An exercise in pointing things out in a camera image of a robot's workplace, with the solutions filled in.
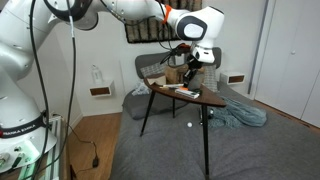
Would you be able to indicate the grey fabric storage box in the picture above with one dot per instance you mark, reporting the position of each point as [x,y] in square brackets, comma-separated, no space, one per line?
[197,80]

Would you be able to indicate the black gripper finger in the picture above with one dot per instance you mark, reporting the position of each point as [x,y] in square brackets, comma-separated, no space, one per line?
[185,83]

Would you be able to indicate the small white ball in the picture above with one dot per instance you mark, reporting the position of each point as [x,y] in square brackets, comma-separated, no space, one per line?
[189,124]

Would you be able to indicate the white closet doors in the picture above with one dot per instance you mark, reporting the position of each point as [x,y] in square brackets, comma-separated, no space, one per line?
[289,78]

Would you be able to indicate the white remote controller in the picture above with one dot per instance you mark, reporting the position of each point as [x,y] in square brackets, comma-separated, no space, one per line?
[187,93]

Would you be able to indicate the wooden triangular side table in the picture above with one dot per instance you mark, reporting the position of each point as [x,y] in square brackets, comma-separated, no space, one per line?
[206,98]

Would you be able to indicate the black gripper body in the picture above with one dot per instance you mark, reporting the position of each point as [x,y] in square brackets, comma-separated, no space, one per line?
[193,66]

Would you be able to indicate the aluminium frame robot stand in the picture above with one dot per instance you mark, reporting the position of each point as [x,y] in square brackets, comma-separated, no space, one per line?
[55,163]

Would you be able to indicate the checked grey pillow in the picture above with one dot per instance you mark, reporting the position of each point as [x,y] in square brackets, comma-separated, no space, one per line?
[157,68]
[210,80]

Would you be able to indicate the teal knitted blanket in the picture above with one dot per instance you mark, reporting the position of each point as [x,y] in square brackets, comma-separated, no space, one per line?
[235,114]

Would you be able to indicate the white wall shelf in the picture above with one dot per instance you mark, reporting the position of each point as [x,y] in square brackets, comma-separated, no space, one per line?
[104,89]
[232,78]

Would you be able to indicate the white marker pen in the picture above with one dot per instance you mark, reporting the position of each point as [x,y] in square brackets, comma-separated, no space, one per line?
[172,85]

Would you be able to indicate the checked grey pillow right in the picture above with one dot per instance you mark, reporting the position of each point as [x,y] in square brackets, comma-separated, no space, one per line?
[210,80]

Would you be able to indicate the crumpled white cloth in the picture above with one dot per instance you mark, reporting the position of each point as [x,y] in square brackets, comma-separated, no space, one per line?
[140,89]

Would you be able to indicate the left white wall shelf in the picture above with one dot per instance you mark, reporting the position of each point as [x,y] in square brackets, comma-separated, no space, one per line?
[104,89]

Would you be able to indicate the striped shaggy wall rug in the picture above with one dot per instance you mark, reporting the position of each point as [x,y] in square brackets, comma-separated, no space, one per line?
[151,30]

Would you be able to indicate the right white wall shelf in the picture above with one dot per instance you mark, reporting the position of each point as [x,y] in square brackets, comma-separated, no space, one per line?
[232,78]

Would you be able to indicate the clear plastic bottle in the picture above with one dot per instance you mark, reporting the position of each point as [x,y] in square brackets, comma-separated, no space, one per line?
[97,75]

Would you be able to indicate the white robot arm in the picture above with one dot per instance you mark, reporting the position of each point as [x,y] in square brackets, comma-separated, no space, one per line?
[26,24]

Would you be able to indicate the checked grey pillow left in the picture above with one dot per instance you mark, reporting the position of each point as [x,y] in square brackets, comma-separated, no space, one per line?
[157,68]

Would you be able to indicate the brown wicker basket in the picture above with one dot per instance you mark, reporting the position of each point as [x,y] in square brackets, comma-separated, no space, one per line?
[174,74]

